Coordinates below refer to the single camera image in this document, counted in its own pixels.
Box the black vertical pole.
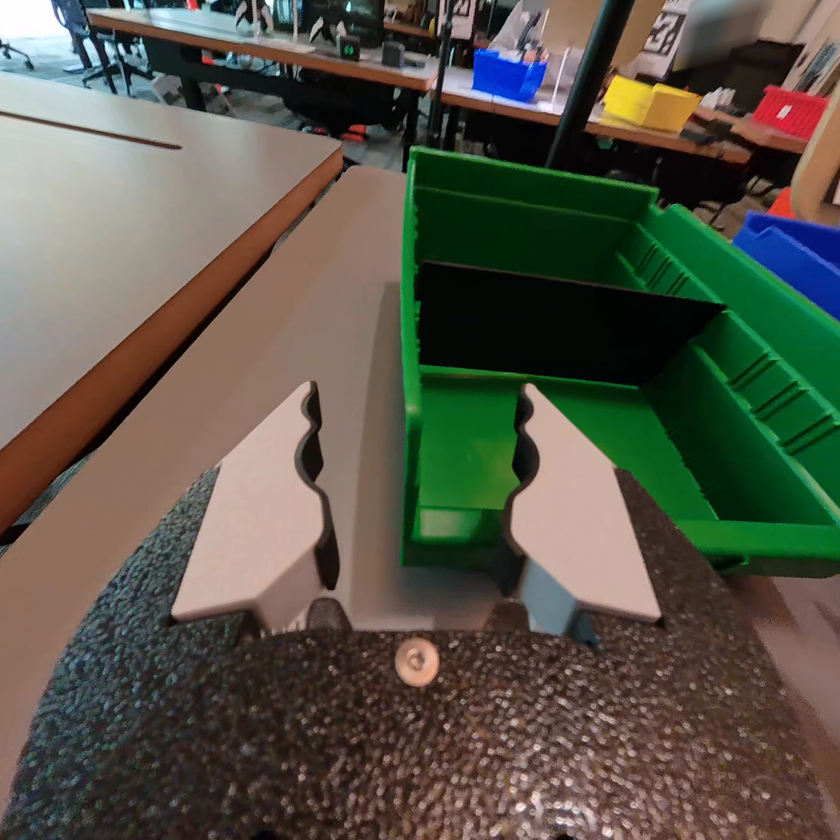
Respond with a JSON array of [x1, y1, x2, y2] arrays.
[[543, 0, 636, 169]]

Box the small blue storage bin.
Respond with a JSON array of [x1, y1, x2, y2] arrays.
[[472, 49, 549, 104]]

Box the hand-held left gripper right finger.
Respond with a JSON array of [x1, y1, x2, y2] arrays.
[[495, 382, 664, 651]]

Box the wooden document stand white base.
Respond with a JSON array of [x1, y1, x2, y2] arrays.
[[791, 108, 840, 224]]

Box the yellow plastic bin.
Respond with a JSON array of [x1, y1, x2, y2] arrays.
[[600, 74, 704, 134]]

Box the printed marker board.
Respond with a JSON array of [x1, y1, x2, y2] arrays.
[[646, 12, 686, 59]]

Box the black office chair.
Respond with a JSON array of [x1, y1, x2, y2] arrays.
[[49, 0, 142, 93]]

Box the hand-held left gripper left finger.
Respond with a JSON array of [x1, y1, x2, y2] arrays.
[[171, 382, 342, 636]]

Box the brown desk black legs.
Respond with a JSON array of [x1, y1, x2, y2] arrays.
[[438, 84, 752, 168]]

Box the long brown desk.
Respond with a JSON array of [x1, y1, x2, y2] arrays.
[[85, 8, 439, 153]]

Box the black tripod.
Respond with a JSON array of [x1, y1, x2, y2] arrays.
[[427, 0, 462, 152]]

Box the red plastic bin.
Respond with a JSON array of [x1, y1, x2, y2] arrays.
[[751, 85, 831, 135]]

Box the blue plastic bin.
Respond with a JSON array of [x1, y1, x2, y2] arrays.
[[731, 210, 840, 322]]

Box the desk with wood edge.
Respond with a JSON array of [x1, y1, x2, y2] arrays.
[[0, 71, 345, 532]]

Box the green plastic bin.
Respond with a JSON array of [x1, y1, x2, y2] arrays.
[[399, 146, 840, 578]]

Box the black bin divider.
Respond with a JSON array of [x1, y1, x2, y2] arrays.
[[416, 261, 728, 387]]

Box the tan board on stand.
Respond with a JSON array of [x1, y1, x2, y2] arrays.
[[543, 0, 667, 99]]

